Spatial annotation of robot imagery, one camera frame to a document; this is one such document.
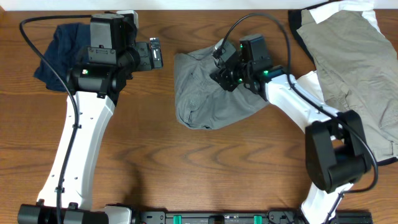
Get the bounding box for grey shorts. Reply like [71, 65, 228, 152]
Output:
[174, 45, 269, 130]

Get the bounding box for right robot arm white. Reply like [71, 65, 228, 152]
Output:
[210, 34, 372, 223]

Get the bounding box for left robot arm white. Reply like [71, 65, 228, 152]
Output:
[17, 10, 163, 224]

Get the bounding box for navy blue folded garment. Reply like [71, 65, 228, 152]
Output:
[34, 23, 91, 92]

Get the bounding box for white garment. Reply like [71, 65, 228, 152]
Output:
[298, 0, 384, 103]

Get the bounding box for khaki shorts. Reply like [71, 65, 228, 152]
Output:
[297, 10, 397, 161]

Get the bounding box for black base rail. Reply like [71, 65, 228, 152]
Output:
[105, 210, 374, 224]

